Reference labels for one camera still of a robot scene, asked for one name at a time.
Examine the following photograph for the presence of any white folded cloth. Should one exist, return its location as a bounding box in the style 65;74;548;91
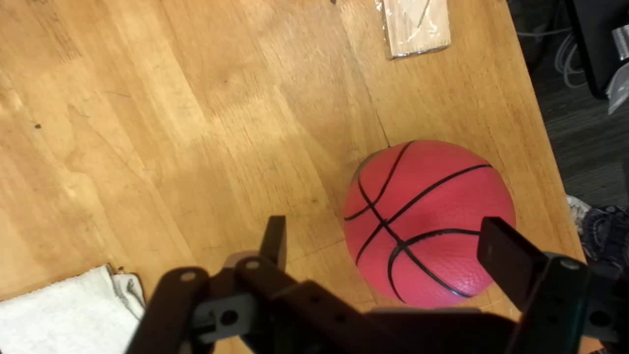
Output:
0;262;147;354

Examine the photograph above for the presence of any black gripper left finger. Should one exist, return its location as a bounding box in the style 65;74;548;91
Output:
126;215;370;354

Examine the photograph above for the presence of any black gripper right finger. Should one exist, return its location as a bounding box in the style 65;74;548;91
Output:
476;215;629;354

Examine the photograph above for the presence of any red mini basketball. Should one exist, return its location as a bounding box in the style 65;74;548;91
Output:
342;138;519;312

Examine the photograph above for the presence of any wooden block with seven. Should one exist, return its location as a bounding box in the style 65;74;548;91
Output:
375;0;454;62

